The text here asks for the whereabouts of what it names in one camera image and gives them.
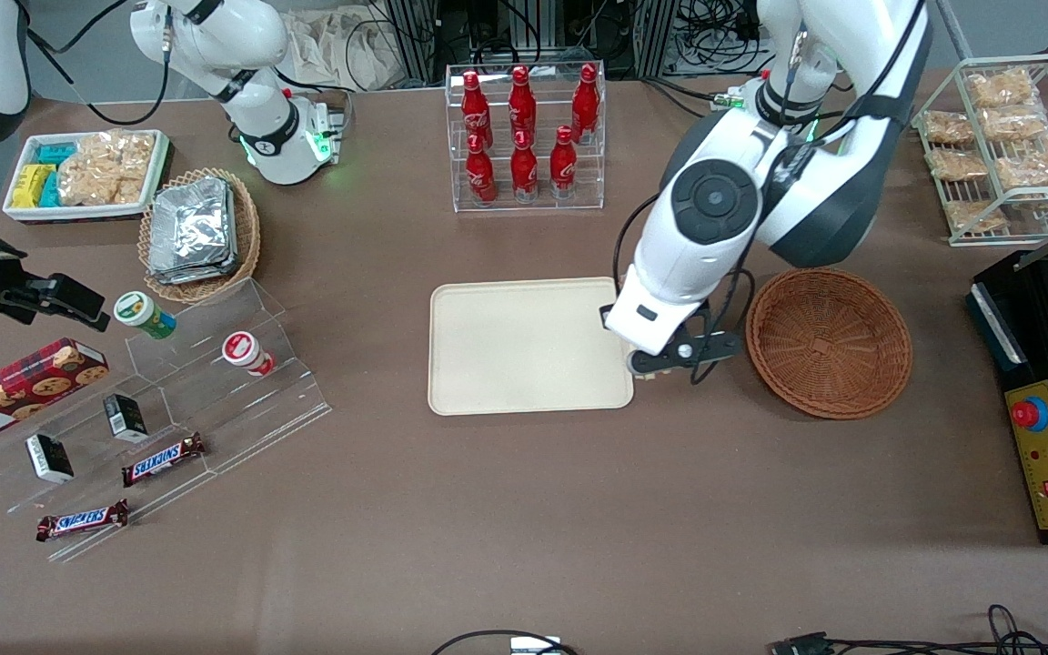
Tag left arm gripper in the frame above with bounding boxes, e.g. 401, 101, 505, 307
604, 264, 745, 379

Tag white rectangular snack tray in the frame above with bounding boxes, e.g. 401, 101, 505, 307
3, 129, 170, 224

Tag empty brown wicker basket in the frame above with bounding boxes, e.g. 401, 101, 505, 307
746, 266, 913, 420

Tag beige plastic tray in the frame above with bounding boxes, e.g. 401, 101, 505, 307
428, 277, 635, 417

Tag wicker basket with foil containers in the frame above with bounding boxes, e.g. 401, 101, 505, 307
138, 167, 262, 305

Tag red tartan cookie box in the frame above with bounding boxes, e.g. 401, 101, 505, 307
0, 338, 110, 449

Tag green lid snack cup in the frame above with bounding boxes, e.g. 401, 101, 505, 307
114, 291, 177, 340

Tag yellow snack packet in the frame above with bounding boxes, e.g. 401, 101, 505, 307
12, 164, 56, 209

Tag small black box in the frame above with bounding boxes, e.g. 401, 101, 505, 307
103, 393, 149, 444
25, 434, 76, 484

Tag clear bag of rice crackers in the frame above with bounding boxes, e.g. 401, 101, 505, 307
57, 130, 157, 207

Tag teal snack packet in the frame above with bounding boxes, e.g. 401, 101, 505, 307
36, 143, 79, 208

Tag stack of foil containers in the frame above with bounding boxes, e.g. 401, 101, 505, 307
147, 176, 239, 286

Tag Snickers chocolate bar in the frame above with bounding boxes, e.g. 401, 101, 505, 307
121, 433, 207, 488
35, 499, 130, 543

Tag clear acrylic stepped display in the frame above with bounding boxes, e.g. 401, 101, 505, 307
0, 277, 334, 563

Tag red lid snack cup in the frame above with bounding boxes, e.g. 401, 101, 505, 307
221, 331, 275, 377

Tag clear acrylic bottle rack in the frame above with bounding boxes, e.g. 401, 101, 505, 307
445, 62, 607, 213

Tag red cola bottle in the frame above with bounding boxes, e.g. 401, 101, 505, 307
549, 126, 579, 200
466, 134, 498, 205
509, 65, 538, 146
572, 63, 600, 146
510, 130, 540, 202
460, 70, 493, 151

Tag clear bag of fried snacks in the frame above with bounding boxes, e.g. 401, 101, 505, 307
967, 68, 1040, 108
927, 147, 989, 181
945, 198, 1013, 234
995, 132, 1048, 190
979, 105, 1048, 140
922, 111, 976, 146

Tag red emergency stop button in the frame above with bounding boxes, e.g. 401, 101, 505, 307
1011, 396, 1048, 434

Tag beige cloth bags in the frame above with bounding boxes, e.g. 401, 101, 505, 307
286, 7, 402, 92

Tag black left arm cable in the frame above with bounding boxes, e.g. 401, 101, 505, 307
611, 191, 757, 387

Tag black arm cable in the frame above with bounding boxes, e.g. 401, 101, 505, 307
611, 191, 757, 387
25, 0, 170, 126

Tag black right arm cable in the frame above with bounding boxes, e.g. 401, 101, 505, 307
25, 0, 170, 126

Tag black cable connector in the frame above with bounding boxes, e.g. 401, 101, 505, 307
768, 632, 831, 655

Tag black looped table cable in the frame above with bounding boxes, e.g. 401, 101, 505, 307
431, 630, 579, 655

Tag white wire shelf rack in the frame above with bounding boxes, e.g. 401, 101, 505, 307
911, 53, 1048, 248

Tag black tangled cable bundle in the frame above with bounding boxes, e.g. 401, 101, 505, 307
829, 603, 1048, 655

